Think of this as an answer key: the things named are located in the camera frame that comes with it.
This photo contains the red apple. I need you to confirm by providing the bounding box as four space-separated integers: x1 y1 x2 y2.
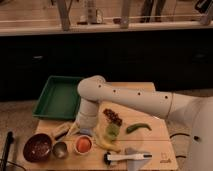
76 138 91 153

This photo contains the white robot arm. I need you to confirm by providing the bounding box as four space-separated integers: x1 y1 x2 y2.
76 75 213 171

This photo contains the small metal cup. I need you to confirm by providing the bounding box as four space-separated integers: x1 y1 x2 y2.
52 142 68 159

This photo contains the yellow banana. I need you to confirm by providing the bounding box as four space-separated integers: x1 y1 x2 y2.
93 126 121 153

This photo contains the green chili pepper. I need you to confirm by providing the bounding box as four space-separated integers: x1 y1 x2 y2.
126 123 152 134

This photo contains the green plastic tray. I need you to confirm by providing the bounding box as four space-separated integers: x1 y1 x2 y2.
33 76 82 121

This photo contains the dark red bowl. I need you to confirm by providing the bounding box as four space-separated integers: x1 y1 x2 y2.
23 133 52 163

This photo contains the black pole stand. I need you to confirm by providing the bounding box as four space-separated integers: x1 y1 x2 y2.
0 131 13 171

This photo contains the wooden handled brush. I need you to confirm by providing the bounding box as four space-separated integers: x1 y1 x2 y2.
51 122 71 139

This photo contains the black cable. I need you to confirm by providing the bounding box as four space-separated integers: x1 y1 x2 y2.
169 132 192 161

